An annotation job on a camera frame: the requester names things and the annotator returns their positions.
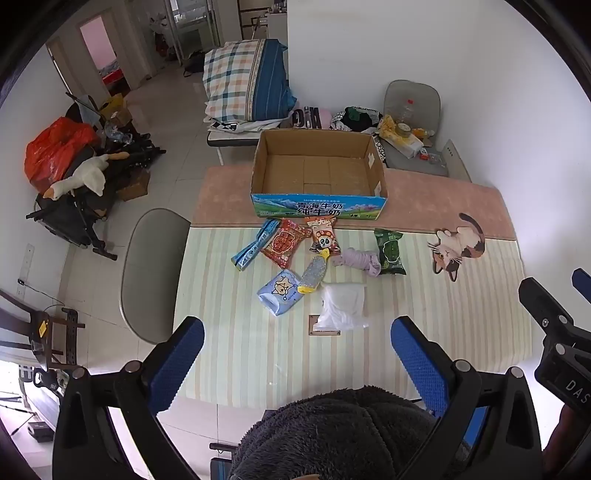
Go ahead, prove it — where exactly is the long blue snack packet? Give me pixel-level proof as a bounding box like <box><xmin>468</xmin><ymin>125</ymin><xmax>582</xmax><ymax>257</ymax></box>
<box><xmin>231</xmin><ymin>219</ymin><xmax>282</xmax><ymax>273</ymax></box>

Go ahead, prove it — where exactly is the black and white cloth pile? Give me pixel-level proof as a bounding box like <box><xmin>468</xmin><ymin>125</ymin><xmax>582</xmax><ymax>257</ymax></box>
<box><xmin>330</xmin><ymin>107</ymin><xmax>385</xmax><ymax>136</ymax></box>

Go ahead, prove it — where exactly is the light blue tissue packet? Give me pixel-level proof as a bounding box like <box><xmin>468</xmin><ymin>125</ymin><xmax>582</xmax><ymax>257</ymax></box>
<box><xmin>257</xmin><ymin>269</ymin><xmax>305</xmax><ymax>317</ymax></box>

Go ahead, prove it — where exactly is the yellow plastic bag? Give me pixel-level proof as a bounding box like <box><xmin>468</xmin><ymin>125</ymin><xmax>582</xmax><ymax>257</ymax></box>
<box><xmin>379</xmin><ymin>115</ymin><xmax>402</xmax><ymax>140</ymax></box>

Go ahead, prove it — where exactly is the pink purple packet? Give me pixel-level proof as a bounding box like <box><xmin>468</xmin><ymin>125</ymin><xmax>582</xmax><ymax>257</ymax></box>
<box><xmin>330</xmin><ymin>248</ymin><xmax>382</xmax><ymax>278</ymax></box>

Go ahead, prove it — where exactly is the white folded board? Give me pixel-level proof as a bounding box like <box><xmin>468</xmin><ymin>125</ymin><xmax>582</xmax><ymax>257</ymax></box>
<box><xmin>441</xmin><ymin>140</ymin><xmax>472</xmax><ymax>183</ymax></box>

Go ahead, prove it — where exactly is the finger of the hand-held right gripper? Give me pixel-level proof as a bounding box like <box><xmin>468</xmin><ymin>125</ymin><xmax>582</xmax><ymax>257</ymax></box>
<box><xmin>571</xmin><ymin>268</ymin><xmax>591</xmax><ymax>297</ymax></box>
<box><xmin>517</xmin><ymin>277</ymin><xmax>574</xmax><ymax>334</ymax></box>

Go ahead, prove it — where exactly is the pink suitcase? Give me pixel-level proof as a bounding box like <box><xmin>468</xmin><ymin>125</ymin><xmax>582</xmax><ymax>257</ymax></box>
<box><xmin>291</xmin><ymin>106</ymin><xmax>333</xmax><ymax>131</ymax></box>

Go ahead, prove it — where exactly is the cat-shaped mat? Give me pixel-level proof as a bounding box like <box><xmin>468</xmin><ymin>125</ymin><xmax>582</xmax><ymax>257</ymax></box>
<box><xmin>427</xmin><ymin>213</ymin><xmax>486</xmax><ymax>281</ymax></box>

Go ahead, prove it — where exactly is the black stroller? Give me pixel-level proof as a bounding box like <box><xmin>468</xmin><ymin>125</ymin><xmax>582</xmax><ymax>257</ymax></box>
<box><xmin>27</xmin><ymin>131</ymin><xmax>167</xmax><ymax>262</ymax></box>

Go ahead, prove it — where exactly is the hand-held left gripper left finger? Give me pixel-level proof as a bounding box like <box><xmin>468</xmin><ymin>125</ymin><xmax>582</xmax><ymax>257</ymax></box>
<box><xmin>53</xmin><ymin>316</ymin><xmax>206</xmax><ymax>480</ymax></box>

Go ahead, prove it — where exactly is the dark fleece clothing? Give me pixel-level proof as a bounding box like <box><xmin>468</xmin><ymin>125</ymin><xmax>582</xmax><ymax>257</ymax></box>
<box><xmin>228</xmin><ymin>387</ymin><xmax>465</xmax><ymax>480</ymax></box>

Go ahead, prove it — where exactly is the grey chair with clutter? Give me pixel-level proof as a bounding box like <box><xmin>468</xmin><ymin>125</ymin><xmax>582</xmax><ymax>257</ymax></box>
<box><xmin>382</xmin><ymin>80</ymin><xmax>451</xmax><ymax>176</ymax></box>

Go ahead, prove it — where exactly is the striped and pink tablecloth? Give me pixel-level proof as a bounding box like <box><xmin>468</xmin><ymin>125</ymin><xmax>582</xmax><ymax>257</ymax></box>
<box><xmin>173</xmin><ymin>166</ymin><xmax>548</xmax><ymax>409</ymax></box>

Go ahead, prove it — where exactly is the person's right forearm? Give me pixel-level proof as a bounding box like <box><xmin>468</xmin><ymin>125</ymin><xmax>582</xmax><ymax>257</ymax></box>
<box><xmin>547</xmin><ymin>405</ymin><xmax>591</xmax><ymax>480</ymax></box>

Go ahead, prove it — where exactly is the empty grey chair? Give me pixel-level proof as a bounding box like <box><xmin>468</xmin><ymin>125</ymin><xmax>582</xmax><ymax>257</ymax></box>
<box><xmin>121</xmin><ymin>209</ymin><xmax>192</xmax><ymax>344</ymax></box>

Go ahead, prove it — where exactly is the orange panda snack packet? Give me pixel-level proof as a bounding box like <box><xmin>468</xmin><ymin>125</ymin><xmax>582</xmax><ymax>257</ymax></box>
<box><xmin>307</xmin><ymin>215</ymin><xmax>342</xmax><ymax>254</ymax></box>

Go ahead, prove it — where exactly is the plaid bedding bundle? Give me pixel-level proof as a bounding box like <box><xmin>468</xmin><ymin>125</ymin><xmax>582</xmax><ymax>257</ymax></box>
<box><xmin>203</xmin><ymin>39</ymin><xmax>297</xmax><ymax>123</ymax></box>

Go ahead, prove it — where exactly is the silver and yellow packet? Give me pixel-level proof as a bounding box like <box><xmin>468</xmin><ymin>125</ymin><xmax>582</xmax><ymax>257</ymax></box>
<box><xmin>298</xmin><ymin>249</ymin><xmax>331</xmax><ymax>294</ymax></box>

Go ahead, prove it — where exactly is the green wipes packet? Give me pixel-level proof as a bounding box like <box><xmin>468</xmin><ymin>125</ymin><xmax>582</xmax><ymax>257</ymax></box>
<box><xmin>374</xmin><ymin>228</ymin><xmax>407</xmax><ymax>276</ymax></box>

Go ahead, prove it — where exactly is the red snack packet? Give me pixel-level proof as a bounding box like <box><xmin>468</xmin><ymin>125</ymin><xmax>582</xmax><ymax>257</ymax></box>
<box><xmin>261</xmin><ymin>219</ymin><xmax>312</xmax><ymax>269</ymax></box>

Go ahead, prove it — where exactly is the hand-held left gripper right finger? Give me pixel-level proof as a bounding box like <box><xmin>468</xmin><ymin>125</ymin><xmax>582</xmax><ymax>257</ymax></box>
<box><xmin>390</xmin><ymin>316</ymin><xmax>543</xmax><ymax>480</ymax></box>

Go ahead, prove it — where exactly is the small brown cardboard box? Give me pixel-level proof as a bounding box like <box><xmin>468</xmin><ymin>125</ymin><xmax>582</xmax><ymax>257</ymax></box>
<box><xmin>117</xmin><ymin>168</ymin><xmax>152</xmax><ymax>201</ymax></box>

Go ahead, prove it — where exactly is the orange plastic bag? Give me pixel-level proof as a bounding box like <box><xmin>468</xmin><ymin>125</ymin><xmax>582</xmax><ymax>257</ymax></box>
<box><xmin>25</xmin><ymin>117</ymin><xmax>100</xmax><ymax>183</ymax></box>

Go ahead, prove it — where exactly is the wooden chair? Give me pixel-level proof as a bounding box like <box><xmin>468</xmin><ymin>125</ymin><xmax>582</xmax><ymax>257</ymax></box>
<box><xmin>0</xmin><ymin>288</ymin><xmax>87</xmax><ymax>372</ymax></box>

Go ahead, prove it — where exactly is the white plastic bag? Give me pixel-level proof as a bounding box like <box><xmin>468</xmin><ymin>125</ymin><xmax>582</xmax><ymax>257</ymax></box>
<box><xmin>313</xmin><ymin>284</ymin><xmax>370</xmax><ymax>332</ymax></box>

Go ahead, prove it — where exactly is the white goose plush toy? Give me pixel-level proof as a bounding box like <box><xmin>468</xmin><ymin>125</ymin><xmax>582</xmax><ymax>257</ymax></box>
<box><xmin>46</xmin><ymin>154</ymin><xmax>127</xmax><ymax>200</ymax></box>

